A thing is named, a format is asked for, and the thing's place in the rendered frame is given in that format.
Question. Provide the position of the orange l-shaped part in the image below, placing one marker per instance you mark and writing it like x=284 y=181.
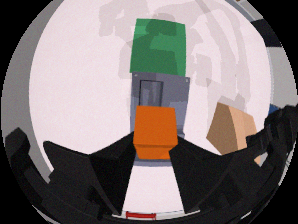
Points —
x=155 y=132

